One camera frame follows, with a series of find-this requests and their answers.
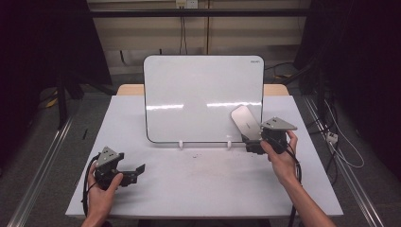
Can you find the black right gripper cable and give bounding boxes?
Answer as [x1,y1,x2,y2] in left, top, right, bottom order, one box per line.
[277,138,303,227]

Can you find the white floor cable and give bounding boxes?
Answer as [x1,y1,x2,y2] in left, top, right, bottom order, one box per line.
[323,99,366,169]

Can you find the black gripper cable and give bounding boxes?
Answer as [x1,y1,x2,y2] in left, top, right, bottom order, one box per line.
[277,138,303,227]
[81,154,100,218]

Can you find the light wooden table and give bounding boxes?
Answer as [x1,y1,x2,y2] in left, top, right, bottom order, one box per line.
[116,83,290,97]

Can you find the metal floor rail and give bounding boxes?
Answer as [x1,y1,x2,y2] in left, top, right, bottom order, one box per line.
[303,96,386,227]
[6,115,76,227]

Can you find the black metal stand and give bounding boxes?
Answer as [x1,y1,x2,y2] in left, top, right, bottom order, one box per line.
[56,71,85,131]

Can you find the black horizontal bar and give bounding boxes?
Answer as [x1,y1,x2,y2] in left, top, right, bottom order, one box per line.
[89,9,312,19]

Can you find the person's left hand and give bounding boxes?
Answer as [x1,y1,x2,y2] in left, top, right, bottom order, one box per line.
[86,162,125,221]

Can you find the white power strip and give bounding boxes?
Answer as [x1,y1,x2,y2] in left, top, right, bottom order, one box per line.
[325,131,340,145]

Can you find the black hanging cable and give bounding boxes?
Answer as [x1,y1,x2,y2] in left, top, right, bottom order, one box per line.
[179,16,189,56]

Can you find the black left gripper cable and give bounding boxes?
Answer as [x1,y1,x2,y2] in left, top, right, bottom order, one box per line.
[81,154,100,218]

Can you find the white whiteboard on stand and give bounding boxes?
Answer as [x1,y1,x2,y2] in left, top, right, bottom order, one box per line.
[143,55,265,149]

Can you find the white wall socket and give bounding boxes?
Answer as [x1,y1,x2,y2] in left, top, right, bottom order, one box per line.
[175,0,200,9]

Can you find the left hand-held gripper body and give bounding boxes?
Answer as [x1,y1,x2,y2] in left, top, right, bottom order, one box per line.
[93,146,126,191]

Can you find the black curtain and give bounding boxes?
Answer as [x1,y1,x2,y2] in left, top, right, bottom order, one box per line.
[293,0,401,181]
[0,0,113,171]

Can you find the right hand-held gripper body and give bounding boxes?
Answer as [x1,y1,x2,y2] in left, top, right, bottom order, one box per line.
[259,116,299,155]

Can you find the black floor cable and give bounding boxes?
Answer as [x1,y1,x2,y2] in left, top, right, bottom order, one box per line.
[264,61,296,72]

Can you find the person's right hand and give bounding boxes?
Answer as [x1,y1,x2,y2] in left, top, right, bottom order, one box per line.
[260,130,301,189]

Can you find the white whiteboard eraser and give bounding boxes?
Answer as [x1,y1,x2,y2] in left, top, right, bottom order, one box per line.
[230,105,263,142]

